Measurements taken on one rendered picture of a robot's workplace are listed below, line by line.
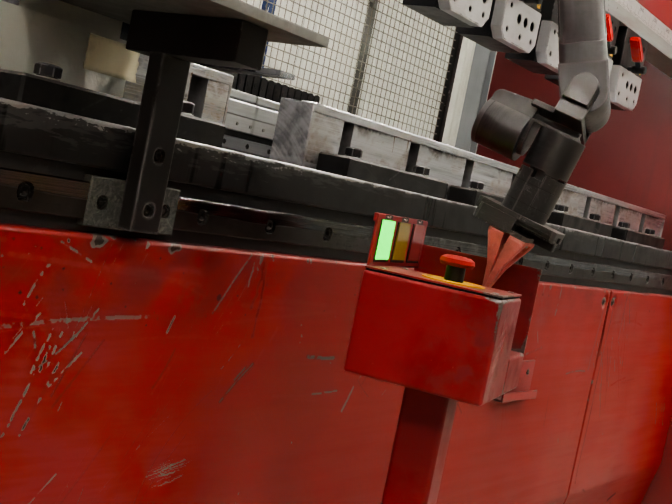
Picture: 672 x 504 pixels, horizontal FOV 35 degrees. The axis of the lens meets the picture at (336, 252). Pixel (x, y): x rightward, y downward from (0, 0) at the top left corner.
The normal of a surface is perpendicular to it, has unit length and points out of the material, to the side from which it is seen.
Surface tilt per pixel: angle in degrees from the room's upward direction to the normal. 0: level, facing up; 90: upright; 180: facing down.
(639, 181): 90
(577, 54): 76
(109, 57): 90
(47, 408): 90
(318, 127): 90
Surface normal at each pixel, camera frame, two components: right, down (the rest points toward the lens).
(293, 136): -0.55, -0.07
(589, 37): -0.20, -0.50
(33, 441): 0.81, 0.19
